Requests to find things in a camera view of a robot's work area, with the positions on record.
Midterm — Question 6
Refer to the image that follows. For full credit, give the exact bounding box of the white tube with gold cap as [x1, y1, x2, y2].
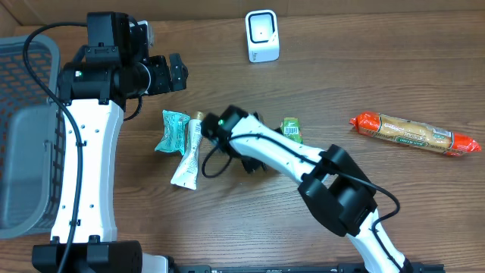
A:
[171, 111, 205, 190]

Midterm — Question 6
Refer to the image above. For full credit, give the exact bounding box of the teal wet wipes packet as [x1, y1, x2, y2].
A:
[155, 110, 190, 155]

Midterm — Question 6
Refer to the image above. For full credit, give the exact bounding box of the orange spaghetti pasta packet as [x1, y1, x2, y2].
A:
[349, 111, 481, 156]

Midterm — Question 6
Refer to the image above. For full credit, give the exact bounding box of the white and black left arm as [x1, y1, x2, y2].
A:
[32, 11, 188, 273]

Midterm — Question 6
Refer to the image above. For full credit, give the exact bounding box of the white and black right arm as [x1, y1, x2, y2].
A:
[201, 105, 414, 272]

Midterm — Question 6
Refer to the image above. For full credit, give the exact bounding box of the white barcode scanner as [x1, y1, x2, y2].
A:
[245, 9, 280, 63]

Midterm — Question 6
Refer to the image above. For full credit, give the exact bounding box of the grey plastic shopping basket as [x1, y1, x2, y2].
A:
[1, 36, 65, 240]

